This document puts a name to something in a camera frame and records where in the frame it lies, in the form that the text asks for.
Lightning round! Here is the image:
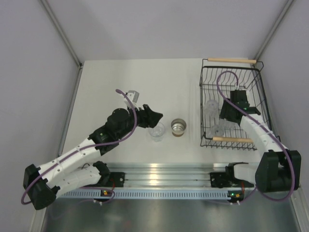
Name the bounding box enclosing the steel cup cork base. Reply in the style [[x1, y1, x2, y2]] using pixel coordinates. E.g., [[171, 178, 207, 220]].
[[171, 118, 187, 137]]

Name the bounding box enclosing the black wire dish rack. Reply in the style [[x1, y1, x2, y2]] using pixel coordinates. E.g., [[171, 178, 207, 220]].
[[199, 58, 272, 150]]

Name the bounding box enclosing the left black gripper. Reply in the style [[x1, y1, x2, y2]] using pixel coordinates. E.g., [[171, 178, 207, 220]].
[[117, 103, 163, 140]]

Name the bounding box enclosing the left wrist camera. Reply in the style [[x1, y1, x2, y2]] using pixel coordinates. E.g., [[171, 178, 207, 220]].
[[124, 90, 140, 109]]

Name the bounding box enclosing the clear plastic cup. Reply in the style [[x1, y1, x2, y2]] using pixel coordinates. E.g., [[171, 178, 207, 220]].
[[203, 100, 219, 117], [148, 122, 166, 142], [219, 118, 239, 130], [206, 125, 225, 138]]

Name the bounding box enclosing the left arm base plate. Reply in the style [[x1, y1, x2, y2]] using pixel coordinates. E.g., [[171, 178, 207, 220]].
[[85, 172, 125, 188]]

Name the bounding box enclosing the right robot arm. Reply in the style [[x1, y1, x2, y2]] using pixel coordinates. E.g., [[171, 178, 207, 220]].
[[220, 90, 301, 193]]

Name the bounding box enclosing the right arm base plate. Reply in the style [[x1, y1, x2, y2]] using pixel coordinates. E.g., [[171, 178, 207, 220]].
[[210, 172, 240, 189]]

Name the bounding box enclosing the aluminium mounting rail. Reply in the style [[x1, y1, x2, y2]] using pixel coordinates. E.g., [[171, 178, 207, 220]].
[[40, 163, 301, 189]]

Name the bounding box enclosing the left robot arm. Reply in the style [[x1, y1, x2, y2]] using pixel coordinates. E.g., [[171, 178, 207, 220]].
[[23, 104, 163, 210]]

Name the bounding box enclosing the clear plastic cup bottom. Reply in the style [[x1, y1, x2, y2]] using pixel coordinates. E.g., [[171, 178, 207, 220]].
[[148, 122, 166, 142]]

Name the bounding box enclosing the slotted grey cable duct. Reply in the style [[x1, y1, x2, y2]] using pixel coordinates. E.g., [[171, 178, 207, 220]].
[[60, 189, 242, 200]]

